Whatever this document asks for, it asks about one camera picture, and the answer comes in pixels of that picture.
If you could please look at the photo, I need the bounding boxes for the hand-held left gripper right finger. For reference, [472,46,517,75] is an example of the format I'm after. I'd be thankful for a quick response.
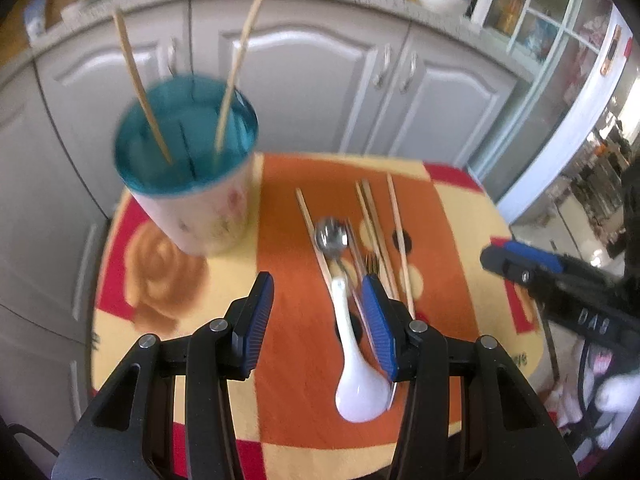
[361,274,581,480]

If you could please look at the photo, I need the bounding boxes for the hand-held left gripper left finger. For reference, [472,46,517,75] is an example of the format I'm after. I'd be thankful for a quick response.
[50,271,276,480]

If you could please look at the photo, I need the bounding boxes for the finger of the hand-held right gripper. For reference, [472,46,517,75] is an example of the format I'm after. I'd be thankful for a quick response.
[492,239,564,272]
[479,247,547,292]

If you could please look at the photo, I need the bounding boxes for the white ceramic spoon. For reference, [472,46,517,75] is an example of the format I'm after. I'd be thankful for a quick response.
[331,276,392,423]

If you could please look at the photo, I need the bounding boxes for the wooden chopstick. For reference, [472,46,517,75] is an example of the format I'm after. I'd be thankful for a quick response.
[362,180,401,302]
[355,182,396,301]
[214,0,268,155]
[112,9,173,165]
[386,172,417,319]
[295,187,335,282]

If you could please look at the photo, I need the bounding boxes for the metal spoon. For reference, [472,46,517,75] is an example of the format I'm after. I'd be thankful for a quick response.
[314,216,357,291]

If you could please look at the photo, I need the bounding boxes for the floral cup with blue inside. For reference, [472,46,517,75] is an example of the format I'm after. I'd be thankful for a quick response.
[114,74,260,257]

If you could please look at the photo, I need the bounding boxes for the person's right hand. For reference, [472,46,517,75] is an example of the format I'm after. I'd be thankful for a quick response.
[597,369,640,453]

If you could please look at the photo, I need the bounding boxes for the orange yellow printed tablecloth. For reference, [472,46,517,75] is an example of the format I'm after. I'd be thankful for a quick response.
[90,152,547,480]

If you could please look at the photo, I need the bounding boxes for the white framed glass door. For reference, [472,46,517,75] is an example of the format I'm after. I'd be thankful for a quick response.
[465,0,637,226]

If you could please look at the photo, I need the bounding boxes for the grey cabinet door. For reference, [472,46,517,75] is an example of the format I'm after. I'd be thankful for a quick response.
[32,0,196,211]
[0,62,118,411]
[367,25,523,181]
[190,0,413,158]

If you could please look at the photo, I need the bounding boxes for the black cable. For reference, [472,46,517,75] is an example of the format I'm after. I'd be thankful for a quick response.
[575,340,608,431]

